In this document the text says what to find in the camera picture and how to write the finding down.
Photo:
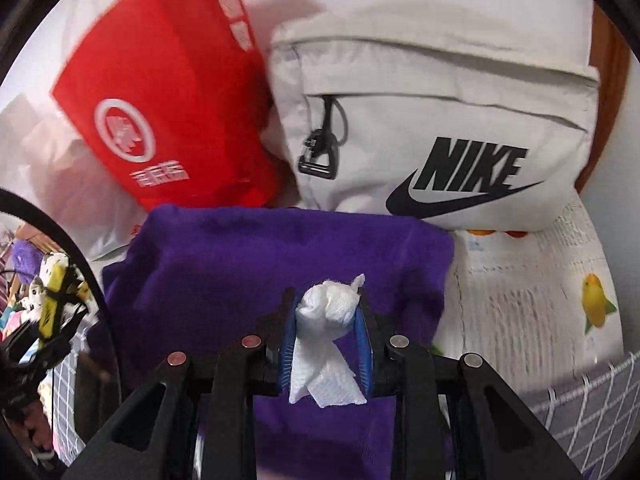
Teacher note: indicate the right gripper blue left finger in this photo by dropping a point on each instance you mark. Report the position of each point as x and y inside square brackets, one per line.
[286, 349]

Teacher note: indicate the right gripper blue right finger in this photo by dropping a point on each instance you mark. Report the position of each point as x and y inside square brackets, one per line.
[364, 351]

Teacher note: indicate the white tissue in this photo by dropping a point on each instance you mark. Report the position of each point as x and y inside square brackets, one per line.
[319, 370]

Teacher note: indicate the yellow black pouch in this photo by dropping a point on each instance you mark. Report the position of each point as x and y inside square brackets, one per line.
[56, 278]

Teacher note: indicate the newspaper sheet with lemons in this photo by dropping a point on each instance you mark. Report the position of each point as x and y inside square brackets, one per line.
[538, 306]

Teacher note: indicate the white Miniso plastic bag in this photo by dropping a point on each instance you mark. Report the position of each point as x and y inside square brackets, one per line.
[46, 162]

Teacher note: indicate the grey checkered blanket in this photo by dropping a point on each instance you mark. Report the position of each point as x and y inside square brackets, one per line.
[594, 416]

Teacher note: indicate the red Haidilao paper bag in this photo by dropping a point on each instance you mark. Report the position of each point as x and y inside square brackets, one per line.
[172, 97]

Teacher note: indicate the grey Nike pouch bag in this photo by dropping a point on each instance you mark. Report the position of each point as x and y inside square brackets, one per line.
[432, 111]

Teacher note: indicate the brown wooden door frame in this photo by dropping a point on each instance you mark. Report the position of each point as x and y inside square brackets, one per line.
[611, 56]

